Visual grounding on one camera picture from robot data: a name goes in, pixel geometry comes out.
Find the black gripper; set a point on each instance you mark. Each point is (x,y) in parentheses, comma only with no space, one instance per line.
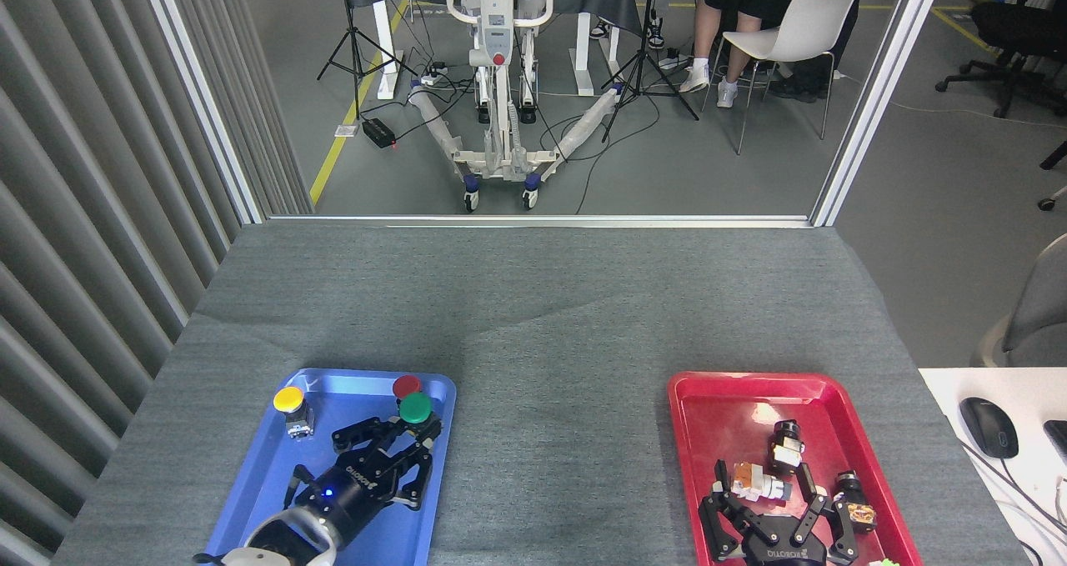
(350,487)
(779,548)

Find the green push button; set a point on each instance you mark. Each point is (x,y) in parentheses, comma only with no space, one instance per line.
(414,408)

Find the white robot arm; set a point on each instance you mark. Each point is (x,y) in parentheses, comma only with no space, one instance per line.
(283,543)

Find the red push button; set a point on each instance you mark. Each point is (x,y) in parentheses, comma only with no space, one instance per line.
(406,384)

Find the yellow push button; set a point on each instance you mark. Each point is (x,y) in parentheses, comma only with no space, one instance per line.
(289,399)

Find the red plastic tray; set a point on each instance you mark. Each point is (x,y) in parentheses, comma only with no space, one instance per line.
(717,416)

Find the blue plastic tray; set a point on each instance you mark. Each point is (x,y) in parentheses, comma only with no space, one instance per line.
(258,466)

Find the grey table cloth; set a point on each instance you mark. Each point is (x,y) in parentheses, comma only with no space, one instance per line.
(533,324)

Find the white desk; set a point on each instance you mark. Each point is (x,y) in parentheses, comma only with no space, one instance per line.
(942,399)

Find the black computer mouse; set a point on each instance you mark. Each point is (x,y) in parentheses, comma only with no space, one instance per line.
(989,426)

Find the black flat device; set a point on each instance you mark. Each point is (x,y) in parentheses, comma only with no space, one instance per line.
(1059,437)

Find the black power box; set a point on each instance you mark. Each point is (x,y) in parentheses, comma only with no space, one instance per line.
(378,132)

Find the grey chair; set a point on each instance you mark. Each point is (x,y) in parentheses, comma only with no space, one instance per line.
(1038,316)

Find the black tripod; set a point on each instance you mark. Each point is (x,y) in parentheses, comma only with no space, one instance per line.
(357,49)
(642,57)

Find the white wheeled stand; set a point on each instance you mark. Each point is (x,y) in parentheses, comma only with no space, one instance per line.
(493,16)

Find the black chair leg with caster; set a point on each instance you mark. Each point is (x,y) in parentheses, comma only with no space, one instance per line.
(1054,156)

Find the white plastic chair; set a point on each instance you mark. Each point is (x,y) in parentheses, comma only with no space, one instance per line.
(804,24)

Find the black office chair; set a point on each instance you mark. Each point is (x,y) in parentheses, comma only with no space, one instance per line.
(1013,24)

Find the white orange switch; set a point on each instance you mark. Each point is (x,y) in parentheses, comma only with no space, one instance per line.
(754,483)

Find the black knob switch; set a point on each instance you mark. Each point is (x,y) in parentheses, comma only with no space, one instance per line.
(785,445)

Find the black orange switch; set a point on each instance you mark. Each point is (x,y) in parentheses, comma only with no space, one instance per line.
(859,514)

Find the silver frame post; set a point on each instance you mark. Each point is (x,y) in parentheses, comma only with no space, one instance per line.
(200,91)
(879,91)

